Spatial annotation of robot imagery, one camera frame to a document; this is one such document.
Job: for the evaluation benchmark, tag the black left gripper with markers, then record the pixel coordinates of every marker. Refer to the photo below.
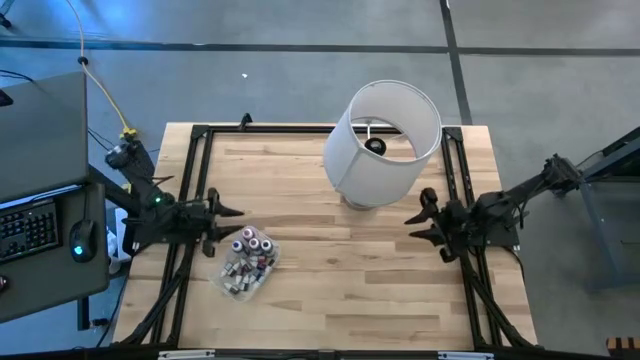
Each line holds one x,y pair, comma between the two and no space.
192,220

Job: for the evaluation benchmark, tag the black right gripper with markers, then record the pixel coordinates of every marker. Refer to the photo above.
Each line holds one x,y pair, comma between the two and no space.
452,222

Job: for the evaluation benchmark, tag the small dark food coloring jar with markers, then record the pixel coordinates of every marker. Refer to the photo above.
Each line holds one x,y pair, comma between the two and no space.
254,243
266,245

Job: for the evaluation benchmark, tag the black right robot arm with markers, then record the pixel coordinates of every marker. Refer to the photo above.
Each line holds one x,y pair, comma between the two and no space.
520,192

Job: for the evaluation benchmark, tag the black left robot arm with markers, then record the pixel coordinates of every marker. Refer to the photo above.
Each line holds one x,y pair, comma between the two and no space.
145,190

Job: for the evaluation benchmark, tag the black computer mouse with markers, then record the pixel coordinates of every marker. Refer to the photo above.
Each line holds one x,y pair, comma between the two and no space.
82,241

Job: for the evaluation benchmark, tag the blue-grey metal cart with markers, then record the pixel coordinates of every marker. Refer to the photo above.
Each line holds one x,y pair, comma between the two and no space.
605,200

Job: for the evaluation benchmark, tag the dark grey desk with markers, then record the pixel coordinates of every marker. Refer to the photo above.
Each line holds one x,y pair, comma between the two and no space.
50,285

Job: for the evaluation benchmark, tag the black backlit keyboard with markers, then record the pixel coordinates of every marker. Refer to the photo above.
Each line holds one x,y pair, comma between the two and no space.
27,230

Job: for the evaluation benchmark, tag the grey laptop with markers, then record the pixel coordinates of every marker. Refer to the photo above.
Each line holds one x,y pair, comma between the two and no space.
42,135

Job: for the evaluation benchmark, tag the wood and black striped object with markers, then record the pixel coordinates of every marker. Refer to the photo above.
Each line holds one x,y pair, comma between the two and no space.
624,344

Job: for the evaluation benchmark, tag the small black object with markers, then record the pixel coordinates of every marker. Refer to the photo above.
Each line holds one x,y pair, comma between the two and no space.
4,98

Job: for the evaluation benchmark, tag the black camera clamp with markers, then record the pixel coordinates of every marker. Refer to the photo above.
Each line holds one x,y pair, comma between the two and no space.
245,120

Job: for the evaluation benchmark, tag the black aluminium table frame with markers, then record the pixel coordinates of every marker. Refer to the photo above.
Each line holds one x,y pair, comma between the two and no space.
280,129

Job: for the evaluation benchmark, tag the white bracket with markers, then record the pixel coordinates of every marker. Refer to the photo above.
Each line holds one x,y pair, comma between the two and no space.
186,354
465,355

